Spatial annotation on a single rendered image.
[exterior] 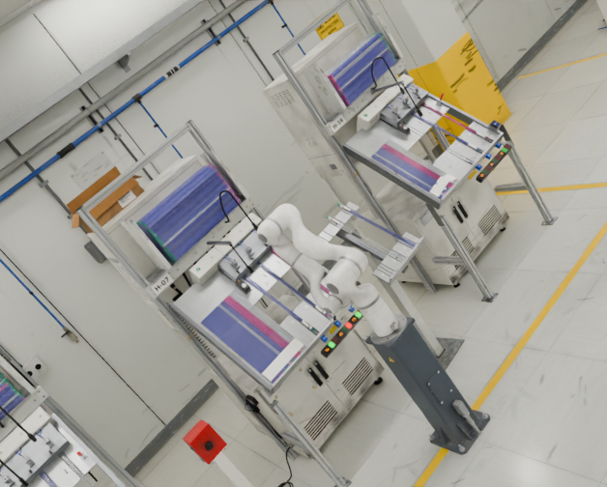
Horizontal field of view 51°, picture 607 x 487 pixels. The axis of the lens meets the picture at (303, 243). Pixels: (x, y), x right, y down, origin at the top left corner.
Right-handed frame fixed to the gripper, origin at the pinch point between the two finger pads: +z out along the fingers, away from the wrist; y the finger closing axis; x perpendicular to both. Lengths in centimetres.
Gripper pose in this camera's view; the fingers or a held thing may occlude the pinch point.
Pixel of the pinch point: (339, 316)
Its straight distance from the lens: 323.7
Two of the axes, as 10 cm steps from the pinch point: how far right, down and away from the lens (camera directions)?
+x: -8.0, -5.0, 3.2
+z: 0.1, 5.3, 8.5
